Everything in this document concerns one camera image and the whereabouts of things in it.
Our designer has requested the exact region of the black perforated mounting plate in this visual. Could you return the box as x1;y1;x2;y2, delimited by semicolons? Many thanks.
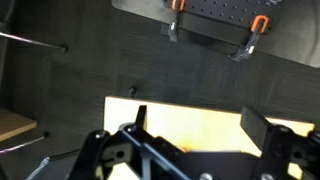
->
160;0;284;46

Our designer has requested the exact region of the black cable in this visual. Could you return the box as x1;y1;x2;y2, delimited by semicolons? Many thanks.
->
26;148;82;180

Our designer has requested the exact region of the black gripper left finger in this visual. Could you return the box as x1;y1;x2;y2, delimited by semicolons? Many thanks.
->
68;105;188;180

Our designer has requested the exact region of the office chair with chrome legs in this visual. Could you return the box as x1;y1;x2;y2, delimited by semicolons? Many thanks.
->
0;29;69;156

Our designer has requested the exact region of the black clamp with orange handle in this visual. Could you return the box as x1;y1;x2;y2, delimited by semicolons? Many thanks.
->
228;14;270;63
168;0;188;43

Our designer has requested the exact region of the dark robot stand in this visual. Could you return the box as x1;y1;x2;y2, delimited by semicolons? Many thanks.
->
111;0;320;69

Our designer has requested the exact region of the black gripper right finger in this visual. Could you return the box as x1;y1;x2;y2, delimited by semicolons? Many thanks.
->
240;106;320;180

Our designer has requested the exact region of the light wooden desk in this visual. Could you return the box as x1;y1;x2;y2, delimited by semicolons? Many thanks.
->
0;108;38;143

